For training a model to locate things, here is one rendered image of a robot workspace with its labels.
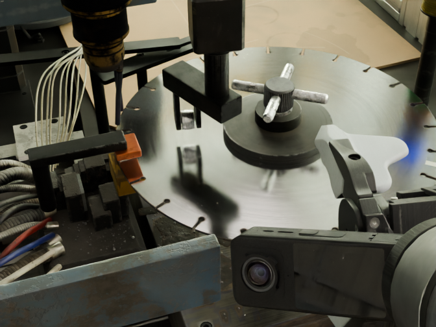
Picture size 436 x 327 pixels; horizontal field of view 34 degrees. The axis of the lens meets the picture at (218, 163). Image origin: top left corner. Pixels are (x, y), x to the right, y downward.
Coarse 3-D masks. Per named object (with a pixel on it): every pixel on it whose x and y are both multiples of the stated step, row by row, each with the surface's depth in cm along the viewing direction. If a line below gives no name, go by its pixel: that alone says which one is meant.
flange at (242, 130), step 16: (256, 96) 75; (256, 112) 70; (304, 112) 73; (320, 112) 73; (224, 128) 71; (240, 128) 71; (256, 128) 71; (272, 128) 70; (288, 128) 70; (304, 128) 71; (240, 144) 69; (256, 144) 69; (272, 144) 69; (288, 144) 69; (304, 144) 69; (272, 160) 68; (288, 160) 68
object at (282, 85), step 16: (288, 64) 73; (240, 80) 70; (272, 80) 70; (288, 80) 70; (272, 96) 68; (288, 96) 68; (304, 96) 69; (320, 96) 68; (272, 112) 66; (288, 112) 70
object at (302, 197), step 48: (288, 48) 85; (144, 96) 77; (336, 96) 77; (384, 96) 77; (144, 144) 71; (192, 144) 71; (432, 144) 70; (144, 192) 65; (192, 192) 65; (240, 192) 65; (288, 192) 65; (384, 192) 65
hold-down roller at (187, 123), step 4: (180, 112) 70; (184, 112) 69; (188, 112) 69; (192, 112) 69; (180, 116) 71; (184, 116) 69; (188, 116) 69; (192, 116) 69; (184, 120) 69; (188, 120) 69; (192, 120) 69; (184, 124) 69; (188, 124) 69; (192, 124) 69; (184, 128) 70; (188, 128) 70; (192, 128) 70
